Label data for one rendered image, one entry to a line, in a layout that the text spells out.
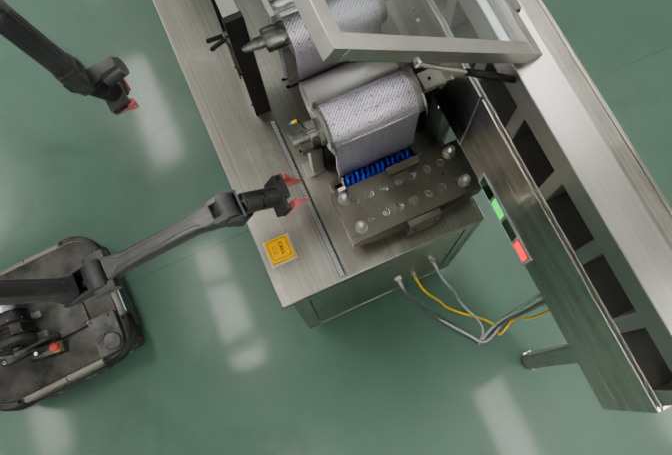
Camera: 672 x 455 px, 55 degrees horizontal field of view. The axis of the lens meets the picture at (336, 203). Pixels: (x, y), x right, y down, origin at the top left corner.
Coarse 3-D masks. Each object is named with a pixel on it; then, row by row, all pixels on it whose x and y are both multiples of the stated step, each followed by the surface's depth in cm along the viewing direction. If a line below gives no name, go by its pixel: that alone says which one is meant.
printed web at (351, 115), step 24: (288, 24) 158; (288, 48) 187; (312, 48) 163; (288, 72) 200; (312, 72) 175; (360, 96) 163; (384, 96) 162; (408, 96) 163; (336, 120) 161; (360, 120) 162; (384, 120) 164; (336, 144) 163
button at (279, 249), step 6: (276, 240) 193; (282, 240) 193; (288, 240) 193; (270, 246) 192; (276, 246) 192; (282, 246) 192; (288, 246) 192; (270, 252) 192; (276, 252) 192; (282, 252) 192; (288, 252) 191; (270, 258) 191; (276, 258) 191; (282, 258) 191; (288, 258) 192; (276, 264) 193
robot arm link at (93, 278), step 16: (80, 272) 171; (96, 272) 167; (0, 288) 144; (16, 288) 148; (32, 288) 153; (48, 288) 158; (64, 288) 163; (80, 288) 171; (96, 288) 166; (0, 304) 148; (64, 304) 168
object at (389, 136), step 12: (408, 120) 168; (372, 132) 165; (384, 132) 169; (396, 132) 173; (408, 132) 177; (348, 144) 166; (360, 144) 169; (372, 144) 173; (384, 144) 178; (396, 144) 182; (336, 156) 170; (348, 156) 174; (360, 156) 178
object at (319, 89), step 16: (352, 64) 174; (368, 64) 173; (384, 64) 173; (304, 80) 175; (320, 80) 173; (336, 80) 172; (352, 80) 172; (368, 80) 173; (304, 96) 178; (320, 96) 172; (336, 96) 172
